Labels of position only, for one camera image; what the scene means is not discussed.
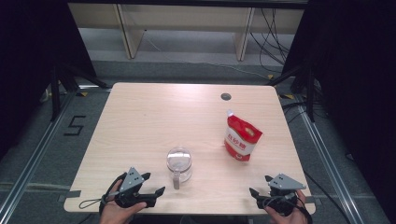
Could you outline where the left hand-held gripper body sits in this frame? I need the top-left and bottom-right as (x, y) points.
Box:
(114, 167), (148, 209)

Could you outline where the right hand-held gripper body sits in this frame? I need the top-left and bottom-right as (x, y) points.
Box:
(260, 173), (307, 217)

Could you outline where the clear glass jar with lid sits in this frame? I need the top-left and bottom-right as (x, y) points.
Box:
(165, 147), (194, 190)

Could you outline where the red and white sugar bag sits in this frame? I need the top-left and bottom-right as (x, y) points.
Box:
(223, 108), (263, 162)

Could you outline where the person's left hand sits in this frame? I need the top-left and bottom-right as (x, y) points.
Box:
(99, 179), (148, 224)

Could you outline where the person's right hand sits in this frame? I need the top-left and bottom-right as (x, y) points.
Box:
(263, 189), (309, 224)

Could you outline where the black metal stand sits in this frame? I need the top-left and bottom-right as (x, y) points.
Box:
(266, 63), (316, 123)
(49, 62), (110, 122)

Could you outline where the black curtain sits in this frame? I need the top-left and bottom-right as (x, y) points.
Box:
(281, 0), (396, 218)
(0, 0), (96, 160)

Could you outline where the light wooden shelf unit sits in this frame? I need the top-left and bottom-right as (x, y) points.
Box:
(67, 3), (304, 62)

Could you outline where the black crossbar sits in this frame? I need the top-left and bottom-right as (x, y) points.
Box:
(66, 0), (309, 9)

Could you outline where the black wrist strap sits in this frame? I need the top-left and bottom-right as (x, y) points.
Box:
(98, 172), (128, 216)
(262, 194), (313, 224)

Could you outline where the thin grey cord loop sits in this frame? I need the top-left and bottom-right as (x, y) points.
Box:
(78, 194), (106, 210)

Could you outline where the black floor cable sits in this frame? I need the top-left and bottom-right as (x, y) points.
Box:
(303, 171), (353, 224)

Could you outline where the aluminium floor rail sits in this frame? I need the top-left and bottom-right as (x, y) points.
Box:
(293, 102), (367, 224)
(0, 90), (78, 218)

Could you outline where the bundle of black cables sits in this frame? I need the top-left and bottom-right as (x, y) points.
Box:
(250, 7), (292, 74)

